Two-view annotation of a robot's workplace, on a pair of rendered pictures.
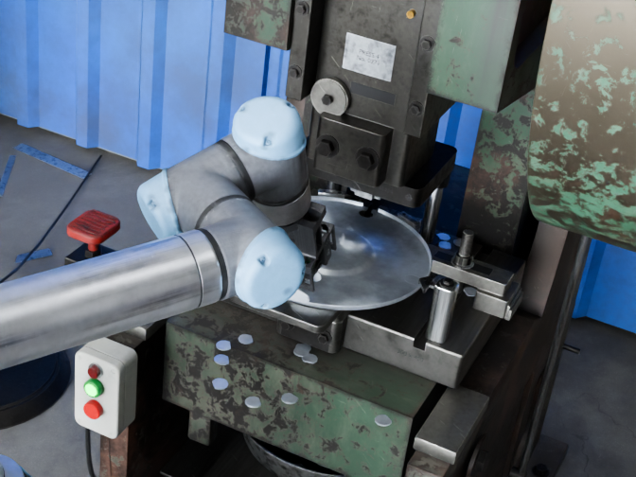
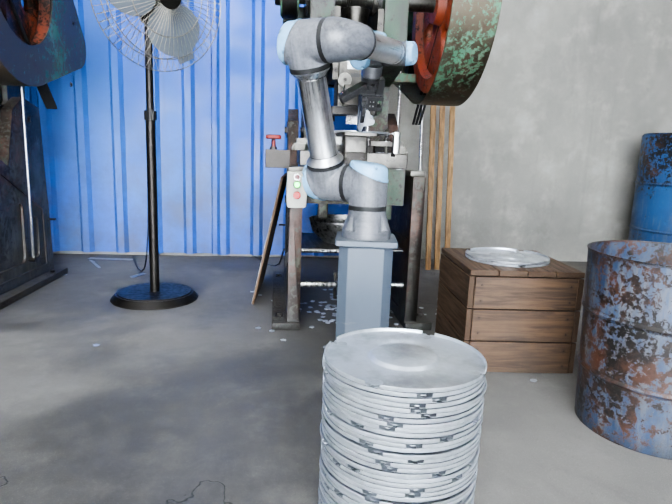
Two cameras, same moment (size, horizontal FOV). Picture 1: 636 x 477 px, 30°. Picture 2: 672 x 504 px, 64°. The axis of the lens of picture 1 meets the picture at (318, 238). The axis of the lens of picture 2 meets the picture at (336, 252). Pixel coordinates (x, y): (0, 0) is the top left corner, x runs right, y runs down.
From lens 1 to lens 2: 156 cm
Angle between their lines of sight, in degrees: 33
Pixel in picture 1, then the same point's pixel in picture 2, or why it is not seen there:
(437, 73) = not seen: hidden behind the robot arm
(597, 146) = (468, 24)
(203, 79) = (181, 204)
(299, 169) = not seen: hidden behind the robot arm
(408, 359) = (389, 162)
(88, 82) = (123, 220)
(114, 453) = (296, 226)
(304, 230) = (381, 82)
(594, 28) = not seen: outside the picture
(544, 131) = (453, 24)
